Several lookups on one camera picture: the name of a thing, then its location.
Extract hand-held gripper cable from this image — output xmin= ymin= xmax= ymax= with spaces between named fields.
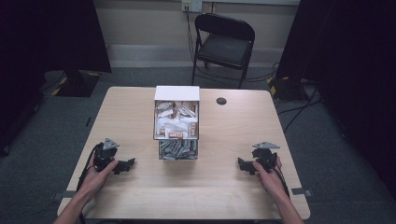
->
xmin=75 ymin=142 xmax=105 ymax=224
xmin=262 ymin=154 xmax=291 ymax=199

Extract black folding chair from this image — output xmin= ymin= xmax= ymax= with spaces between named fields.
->
xmin=191 ymin=12 xmax=256 ymax=90

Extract right hand-held gripper cable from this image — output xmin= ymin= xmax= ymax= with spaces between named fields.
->
xmin=262 ymin=154 xmax=291 ymax=199

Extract black stand base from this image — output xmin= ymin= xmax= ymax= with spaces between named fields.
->
xmin=55 ymin=69 xmax=103 ymax=98
xmin=266 ymin=76 xmax=314 ymax=103

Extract pile of white brown packets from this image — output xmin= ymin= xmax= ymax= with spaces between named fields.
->
xmin=155 ymin=101 xmax=198 ymax=139

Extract grey tape strip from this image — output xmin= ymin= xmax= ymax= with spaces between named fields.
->
xmin=290 ymin=187 xmax=313 ymax=197
xmin=51 ymin=189 xmax=78 ymax=201

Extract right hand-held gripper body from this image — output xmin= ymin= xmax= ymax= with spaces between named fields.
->
xmin=251 ymin=141 xmax=281 ymax=173

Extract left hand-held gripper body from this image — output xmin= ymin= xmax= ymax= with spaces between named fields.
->
xmin=92 ymin=137 xmax=120 ymax=173

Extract black curtain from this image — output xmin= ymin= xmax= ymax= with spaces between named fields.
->
xmin=275 ymin=0 xmax=396 ymax=200
xmin=0 ymin=0 xmax=113 ymax=157

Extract white drawer storage box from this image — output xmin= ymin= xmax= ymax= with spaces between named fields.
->
xmin=152 ymin=85 xmax=201 ymax=161

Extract person's left hand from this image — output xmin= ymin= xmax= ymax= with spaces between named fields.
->
xmin=81 ymin=160 xmax=120 ymax=202

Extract black floor cables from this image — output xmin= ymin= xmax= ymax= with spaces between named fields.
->
xmin=248 ymin=62 xmax=323 ymax=133

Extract black cable from outlet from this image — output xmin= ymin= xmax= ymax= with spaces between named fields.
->
xmin=185 ymin=6 xmax=219 ymax=82

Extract left hand-held gripper cable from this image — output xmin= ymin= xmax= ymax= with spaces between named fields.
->
xmin=75 ymin=142 xmax=105 ymax=224

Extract pile of grey packets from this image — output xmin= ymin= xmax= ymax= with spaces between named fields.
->
xmin=159 ymin=139 xmax=198 ymax=161

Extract person's right hand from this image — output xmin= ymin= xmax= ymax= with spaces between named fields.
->
xmin=253 ymin=155 xmax=290 ymax=201

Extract white wall outlet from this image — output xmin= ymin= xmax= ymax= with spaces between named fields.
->
xmin=181 ymin=0 xmax=204 ymax=13

